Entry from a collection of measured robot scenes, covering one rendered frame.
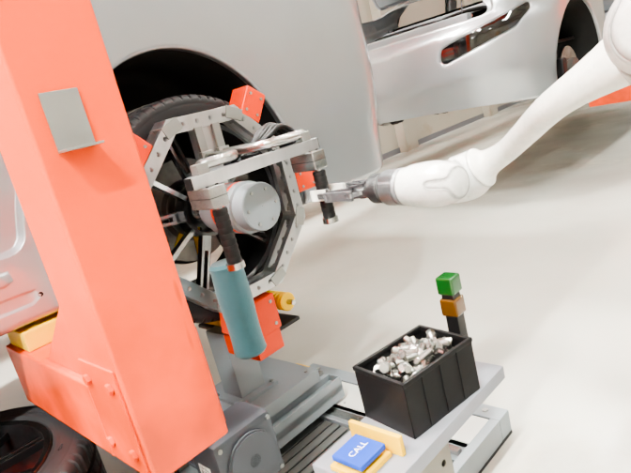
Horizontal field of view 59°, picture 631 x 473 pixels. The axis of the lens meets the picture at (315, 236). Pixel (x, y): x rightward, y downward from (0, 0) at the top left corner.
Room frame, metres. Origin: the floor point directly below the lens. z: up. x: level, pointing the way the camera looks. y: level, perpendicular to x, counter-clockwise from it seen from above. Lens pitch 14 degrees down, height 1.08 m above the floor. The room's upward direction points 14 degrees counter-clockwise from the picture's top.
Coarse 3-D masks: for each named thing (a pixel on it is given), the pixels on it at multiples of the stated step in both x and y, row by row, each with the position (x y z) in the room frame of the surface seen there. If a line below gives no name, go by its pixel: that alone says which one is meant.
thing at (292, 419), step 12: (324, 384) 1.73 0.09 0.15; (336, 384) 1.70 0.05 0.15; (300, 396) 1.66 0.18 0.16; (312, 396) 1.67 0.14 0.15; (324, 396) 1.65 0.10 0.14; (336, 396) 1.69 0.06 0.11; (288, 408) 1.62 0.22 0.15; (300, 408) 1.58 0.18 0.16; (312, 408) 1.61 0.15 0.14; (324, 408) 1.65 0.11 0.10; (276, 420) 1.58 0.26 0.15; (288, 420) 1.54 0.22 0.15; (300, 420) 1.57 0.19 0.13; (312, 420) 1.60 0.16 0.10; (276, 432) 1.51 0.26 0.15; (288, 432) 1.54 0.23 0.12
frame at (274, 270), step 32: (160, 128) 1.45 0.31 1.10; (192, 128) 1.50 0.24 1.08; (256, 128) 1.64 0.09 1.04; (160, 160) 1.41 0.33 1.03; (288, 160) 1.70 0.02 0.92; (288, 192) 1.68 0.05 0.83; (288, 224) 1.68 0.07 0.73; (288, 256) 1.63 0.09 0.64; (192, 288) 1.40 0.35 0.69; (256, 288) 1.53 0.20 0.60
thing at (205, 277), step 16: (224, 128) 1.67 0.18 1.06; (176, 144) 1.57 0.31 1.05; (240, 144) 1.72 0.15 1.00; (176, 160) 1.56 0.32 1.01; (240, 176) 1.84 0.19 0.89; (256, 176) 1.78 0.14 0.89; (176, 192) 1.54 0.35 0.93; (176, 208) 1.58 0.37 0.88; (192, 224) 1.56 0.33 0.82; (208, 240) 1.58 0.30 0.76; (240, 240) 1.82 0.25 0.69; (256, 240) 1.75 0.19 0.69; (272, 240) 1.71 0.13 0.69; (176, 256) 1.50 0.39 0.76; (208, 256) 1.57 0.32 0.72; (224, 256) 1.82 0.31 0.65; (256, 256) 1.70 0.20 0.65; (208, 272) 1.56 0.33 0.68; (208, 288) 1.55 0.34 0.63
